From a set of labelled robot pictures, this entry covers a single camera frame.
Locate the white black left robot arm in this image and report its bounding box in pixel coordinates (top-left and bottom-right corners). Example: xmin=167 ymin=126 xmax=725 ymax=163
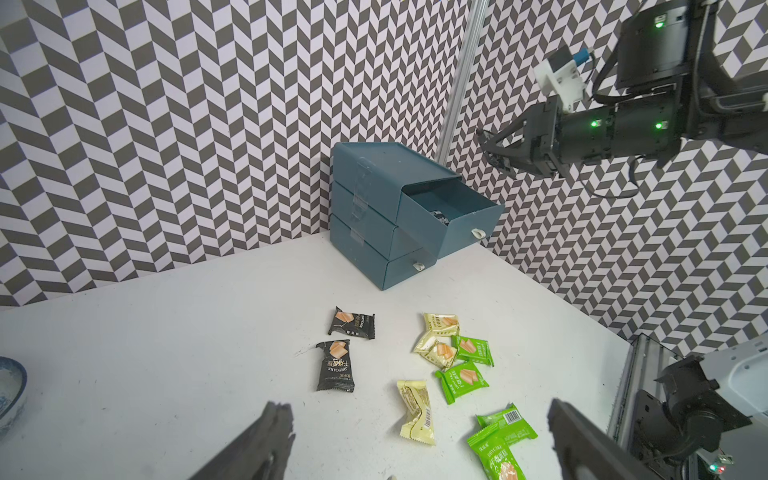
xmin=189 ymin=334 xmax=767 ymax=479

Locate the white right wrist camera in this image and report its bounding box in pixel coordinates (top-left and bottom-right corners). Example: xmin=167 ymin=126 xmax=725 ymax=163
xmin=534 ymin=46 xmax=594 ymax=114

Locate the yellow cookie packet top right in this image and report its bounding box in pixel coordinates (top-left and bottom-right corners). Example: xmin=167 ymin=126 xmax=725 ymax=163
xmin=423 ymin=313 xmax=460 ymax=337

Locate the teal three-drawer cabinet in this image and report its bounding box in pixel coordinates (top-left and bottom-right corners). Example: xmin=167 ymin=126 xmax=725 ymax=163
xmin=329 ymin=142 xmax=503 ymax=290

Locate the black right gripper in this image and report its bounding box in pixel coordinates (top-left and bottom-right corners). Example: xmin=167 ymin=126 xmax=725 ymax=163
xmin=476 ymin=98 xmax=600 ymax=178

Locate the green cookie packet bottom left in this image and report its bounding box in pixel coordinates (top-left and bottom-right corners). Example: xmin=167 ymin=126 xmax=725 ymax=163
xmin=467 ymin=424 xmax=526 ymax=480

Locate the yellow cookie packet center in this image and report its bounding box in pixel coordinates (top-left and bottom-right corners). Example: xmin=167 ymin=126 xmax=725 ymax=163
xmin=397 ymin=380 xmax=436 ymax=446

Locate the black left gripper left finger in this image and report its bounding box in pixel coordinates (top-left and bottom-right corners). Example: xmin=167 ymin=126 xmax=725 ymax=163
xmin=191 ymin=402 xmax=296 ymax=480

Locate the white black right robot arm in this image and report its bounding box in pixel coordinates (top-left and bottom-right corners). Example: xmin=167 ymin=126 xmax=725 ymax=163
xmin=476 ymin=1 xmax=767 ymax=185

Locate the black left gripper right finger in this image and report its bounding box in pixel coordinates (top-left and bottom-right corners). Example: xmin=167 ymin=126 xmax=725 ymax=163
xmin=548 ymin=398 xmax=657 ymax=480

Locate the yellow cookie packet small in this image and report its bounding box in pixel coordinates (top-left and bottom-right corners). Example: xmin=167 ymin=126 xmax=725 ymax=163
xmin=413 ymin=332 xmax=457 ymax=371

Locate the black cookie packet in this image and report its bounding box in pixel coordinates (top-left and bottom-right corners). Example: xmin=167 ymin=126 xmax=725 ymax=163
xmin=315 ymin=339 xmax=355 ymax=393
xmin=328 ymin=307 xmax=375 ymax=340
xmin=431 ymin=210 xmax=450 ymax=226

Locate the green cookie packet bottom right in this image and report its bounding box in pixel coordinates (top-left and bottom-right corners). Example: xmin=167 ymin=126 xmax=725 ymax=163
xmin=476 ymin=403 xmax=538 ymax=446

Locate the aluminium front rail frame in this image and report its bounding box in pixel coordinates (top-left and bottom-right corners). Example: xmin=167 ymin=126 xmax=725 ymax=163
xmin=606 ymin=334 xmax=658 ymax=450

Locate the green cookie packet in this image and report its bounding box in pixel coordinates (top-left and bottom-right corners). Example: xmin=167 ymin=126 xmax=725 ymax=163
xmin=467 ymin=424 xmax=526 ymax=480
xmin=452 ymin=335 xmax=494 ymax=367
xmin=434 ymin=361 xmax=489 ymax=405
xmin=476 ymin=403 xmax=538 ymax=446

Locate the blue white porcelain bowl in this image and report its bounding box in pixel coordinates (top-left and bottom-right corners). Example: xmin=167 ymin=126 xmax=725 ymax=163
xmin=1 ymin=357 xmax=28 ymax=439

